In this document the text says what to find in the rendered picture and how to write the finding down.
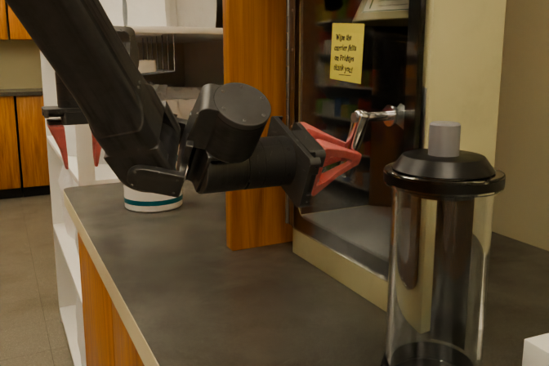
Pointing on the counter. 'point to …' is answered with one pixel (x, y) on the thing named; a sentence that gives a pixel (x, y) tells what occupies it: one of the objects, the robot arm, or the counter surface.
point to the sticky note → (346, 51)
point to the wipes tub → (149, 201)
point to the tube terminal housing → (441, 74)
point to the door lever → (359, 118)
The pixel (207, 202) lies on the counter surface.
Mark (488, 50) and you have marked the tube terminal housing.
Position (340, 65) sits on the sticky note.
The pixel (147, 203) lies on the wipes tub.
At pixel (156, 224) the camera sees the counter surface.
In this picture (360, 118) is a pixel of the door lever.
